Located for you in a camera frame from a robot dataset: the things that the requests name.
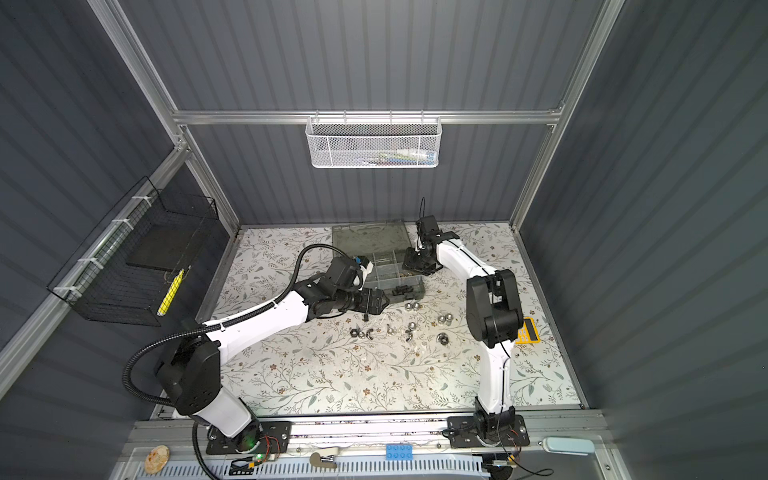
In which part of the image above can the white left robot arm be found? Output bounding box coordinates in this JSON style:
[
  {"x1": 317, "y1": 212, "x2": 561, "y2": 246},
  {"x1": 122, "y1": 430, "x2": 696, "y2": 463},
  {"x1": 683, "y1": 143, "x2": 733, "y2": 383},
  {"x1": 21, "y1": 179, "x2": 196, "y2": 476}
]
[{"x1": 156, "y1": 280, "x2": 389, "y2": 442}]

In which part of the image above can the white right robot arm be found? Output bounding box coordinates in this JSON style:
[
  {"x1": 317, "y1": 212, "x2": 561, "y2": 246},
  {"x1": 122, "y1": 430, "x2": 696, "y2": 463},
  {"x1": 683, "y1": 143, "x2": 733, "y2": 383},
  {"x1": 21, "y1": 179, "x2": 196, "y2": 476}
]
[{"x1": 404, "y1": 236, "x2": 524, "y2": 440}]

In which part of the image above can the transparent green compartment organizer box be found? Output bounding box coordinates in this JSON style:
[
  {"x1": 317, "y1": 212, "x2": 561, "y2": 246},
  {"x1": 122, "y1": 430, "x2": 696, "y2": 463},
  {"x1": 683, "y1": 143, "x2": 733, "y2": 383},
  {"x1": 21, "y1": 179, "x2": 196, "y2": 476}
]
[{"x1": 331, "y1": 220, "x2": 425, "y2": 304}]

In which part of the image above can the yellow tray with white cells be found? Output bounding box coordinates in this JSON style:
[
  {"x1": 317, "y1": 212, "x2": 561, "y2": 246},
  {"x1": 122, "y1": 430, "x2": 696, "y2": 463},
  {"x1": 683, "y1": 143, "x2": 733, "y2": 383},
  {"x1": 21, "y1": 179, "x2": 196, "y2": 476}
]
[{"x1": 516, "y1": 317, "x2": 541, "y2": 345}]

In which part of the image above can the blue lego brick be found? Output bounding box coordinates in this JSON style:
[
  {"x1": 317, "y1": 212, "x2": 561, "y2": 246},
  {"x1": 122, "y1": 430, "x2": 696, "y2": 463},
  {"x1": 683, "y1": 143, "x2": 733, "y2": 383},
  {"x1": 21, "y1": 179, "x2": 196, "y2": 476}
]
[{"x1": 385, "y1": 444, "x2": 413, "y2": 461}]

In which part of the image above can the black foam pad in basket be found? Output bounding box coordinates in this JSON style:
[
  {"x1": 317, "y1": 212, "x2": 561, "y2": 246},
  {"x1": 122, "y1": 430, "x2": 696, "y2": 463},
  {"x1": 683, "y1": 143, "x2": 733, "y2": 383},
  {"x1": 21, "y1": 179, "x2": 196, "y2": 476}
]
[{"x1": 126, "y1": 225, "x2": 206, "y2": 273}]

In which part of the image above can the white remote-like device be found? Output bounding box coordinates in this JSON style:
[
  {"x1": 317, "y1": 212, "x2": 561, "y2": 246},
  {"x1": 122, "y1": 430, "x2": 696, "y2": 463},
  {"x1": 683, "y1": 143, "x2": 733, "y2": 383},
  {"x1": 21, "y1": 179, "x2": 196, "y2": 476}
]
[{"x1": 541, "y1": 436, "x2": 596, "y2": 456}]

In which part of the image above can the round wooden disc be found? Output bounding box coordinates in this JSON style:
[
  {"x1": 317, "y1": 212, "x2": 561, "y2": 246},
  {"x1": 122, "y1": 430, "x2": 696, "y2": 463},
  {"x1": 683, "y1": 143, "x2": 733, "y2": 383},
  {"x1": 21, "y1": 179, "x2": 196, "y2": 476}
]
[{"x1": 144, "y1": 448, "x2": 170, "y2": 475}]

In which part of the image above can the white wire mesh basket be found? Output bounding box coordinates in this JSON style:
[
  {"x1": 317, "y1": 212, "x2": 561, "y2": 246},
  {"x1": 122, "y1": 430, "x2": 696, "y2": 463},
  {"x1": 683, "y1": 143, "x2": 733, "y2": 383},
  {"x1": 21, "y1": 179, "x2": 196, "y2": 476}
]
[{"x1": 305, "y1": 118, "x2": 443, "y2": 169}]

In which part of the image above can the black corrugated cable conduit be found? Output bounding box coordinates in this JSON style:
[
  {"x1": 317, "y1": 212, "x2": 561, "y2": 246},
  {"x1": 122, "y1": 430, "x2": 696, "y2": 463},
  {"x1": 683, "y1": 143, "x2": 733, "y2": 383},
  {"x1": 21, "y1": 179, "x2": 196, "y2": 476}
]
[{"x1": 121, "y1": 242, "x2": 352, "y2": 480}]

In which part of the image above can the black wire wall basket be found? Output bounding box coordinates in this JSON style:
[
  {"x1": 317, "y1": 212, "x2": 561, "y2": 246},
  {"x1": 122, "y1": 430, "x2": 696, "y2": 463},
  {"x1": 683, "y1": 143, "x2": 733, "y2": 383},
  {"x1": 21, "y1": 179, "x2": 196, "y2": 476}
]
[{"x1": 48, "y1": 178, "x2": 219, "y2": 327}]

